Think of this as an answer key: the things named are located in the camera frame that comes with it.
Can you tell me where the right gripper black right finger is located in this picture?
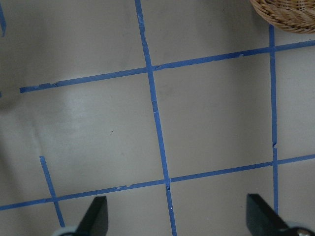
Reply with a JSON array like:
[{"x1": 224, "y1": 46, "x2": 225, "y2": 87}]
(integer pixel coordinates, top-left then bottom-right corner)
[{"x1": 246, "y1": 194, "x2": 289, "y2": 236}]

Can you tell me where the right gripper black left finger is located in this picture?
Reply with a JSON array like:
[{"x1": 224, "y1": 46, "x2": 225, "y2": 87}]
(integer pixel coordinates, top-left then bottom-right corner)
[{"x1": 75, "y1": 196, "x2": 108, "y2": 236}]

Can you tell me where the wicker basket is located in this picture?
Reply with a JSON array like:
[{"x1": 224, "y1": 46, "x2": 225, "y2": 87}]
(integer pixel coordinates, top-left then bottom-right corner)
[{"x1": 250, "y1": 0, "x2": 315, "y2": 34}]

